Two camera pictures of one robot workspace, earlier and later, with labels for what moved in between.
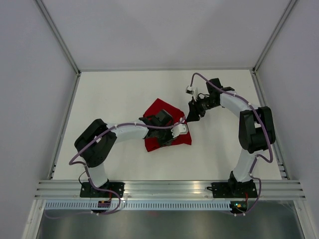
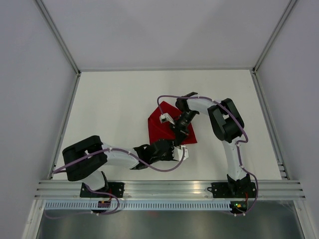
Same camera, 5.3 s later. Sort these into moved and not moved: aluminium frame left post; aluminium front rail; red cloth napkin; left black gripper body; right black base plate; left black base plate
Moved: red cloth napkin; left black gripper body
Not moved: aluminium frame left post; aluminium front rail; left black base plate; right black base plate
